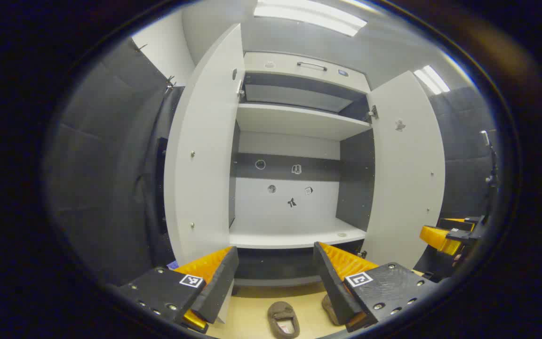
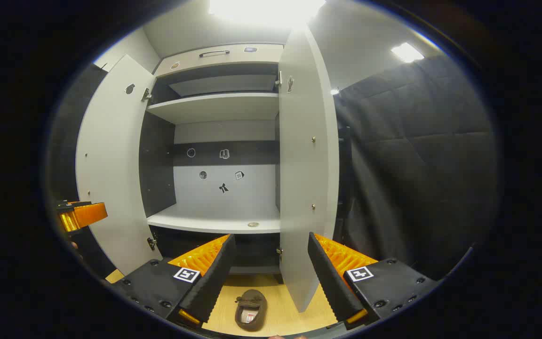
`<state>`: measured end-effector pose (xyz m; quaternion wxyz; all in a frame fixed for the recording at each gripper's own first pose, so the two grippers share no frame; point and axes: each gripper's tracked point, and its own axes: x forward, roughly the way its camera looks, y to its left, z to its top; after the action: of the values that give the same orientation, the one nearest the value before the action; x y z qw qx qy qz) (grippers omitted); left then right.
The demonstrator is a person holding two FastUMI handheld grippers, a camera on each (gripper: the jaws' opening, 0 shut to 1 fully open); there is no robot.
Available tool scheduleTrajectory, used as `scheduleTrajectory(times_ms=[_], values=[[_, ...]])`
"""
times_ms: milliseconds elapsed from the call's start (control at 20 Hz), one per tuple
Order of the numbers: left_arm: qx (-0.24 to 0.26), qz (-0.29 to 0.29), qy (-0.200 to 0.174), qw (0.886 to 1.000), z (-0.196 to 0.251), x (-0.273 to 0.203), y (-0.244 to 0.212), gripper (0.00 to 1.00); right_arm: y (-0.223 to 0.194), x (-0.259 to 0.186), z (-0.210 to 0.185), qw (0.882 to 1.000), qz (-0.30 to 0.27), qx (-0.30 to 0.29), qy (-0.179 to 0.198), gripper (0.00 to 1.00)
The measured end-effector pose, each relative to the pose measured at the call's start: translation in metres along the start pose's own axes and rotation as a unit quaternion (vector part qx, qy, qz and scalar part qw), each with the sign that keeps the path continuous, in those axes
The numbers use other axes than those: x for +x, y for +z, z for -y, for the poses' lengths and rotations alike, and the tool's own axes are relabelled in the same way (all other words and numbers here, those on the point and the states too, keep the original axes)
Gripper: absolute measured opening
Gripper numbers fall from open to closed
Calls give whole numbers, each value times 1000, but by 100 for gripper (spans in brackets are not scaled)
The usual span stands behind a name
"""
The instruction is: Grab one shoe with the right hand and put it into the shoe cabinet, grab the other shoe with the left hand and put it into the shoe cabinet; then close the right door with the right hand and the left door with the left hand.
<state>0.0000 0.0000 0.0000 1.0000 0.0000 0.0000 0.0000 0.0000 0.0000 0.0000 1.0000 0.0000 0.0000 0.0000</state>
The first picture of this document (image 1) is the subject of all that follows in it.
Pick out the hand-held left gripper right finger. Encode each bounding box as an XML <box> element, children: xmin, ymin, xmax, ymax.
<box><xmin>313</xmin><ymin>242</ymin><xmax>438</xmax><ymax>332</ymax></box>

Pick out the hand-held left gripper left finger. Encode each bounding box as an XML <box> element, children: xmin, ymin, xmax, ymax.
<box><xmin>118</xmin><ymin>246</ymin><xmax>239</xmax><ymax>334</ymax></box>

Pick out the brown slipper shoe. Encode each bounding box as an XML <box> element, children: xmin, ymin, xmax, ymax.
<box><xmin>322</xmin><ymin>294</ymin><xmax>342</xmax><ymax>326</ymax></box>
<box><xmin>267</xmin><ymin>301</ymin><xmax>301</xmax><ymax>339</ymax></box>

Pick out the white shoe cabinet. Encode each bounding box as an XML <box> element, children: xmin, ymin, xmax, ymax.
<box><xmin>229</xmin><ymin>51</ymin><xmax>376</xmax><ymax>287</ymax></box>

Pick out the white cabinet shelf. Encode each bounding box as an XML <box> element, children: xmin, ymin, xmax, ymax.
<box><xmin>236</xmin><ymin>103</ymin><xmax>371</xmax><ymax>141</ymax></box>

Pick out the white cabinet drawer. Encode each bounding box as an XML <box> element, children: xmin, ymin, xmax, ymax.
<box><xmin>244</xmin><ymin>52</ymin><xmax>371</xmax><ymax>94</ymax></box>

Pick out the black backdrop cloth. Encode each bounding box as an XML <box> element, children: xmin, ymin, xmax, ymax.
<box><xmin>45</xmin><ymin>38</ymin><xmax>187</xmax><ymax>285</ymax></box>
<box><xmin>414</xmin><ymin>87</ymin><xmax>495</xmax><ymax>283</ymax></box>

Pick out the black cabinet door handle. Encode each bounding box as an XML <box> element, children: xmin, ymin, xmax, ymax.
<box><xmin>156</xmin><ymin>137</ymin><xmax>168</xmax><ymax>235</ymax></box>

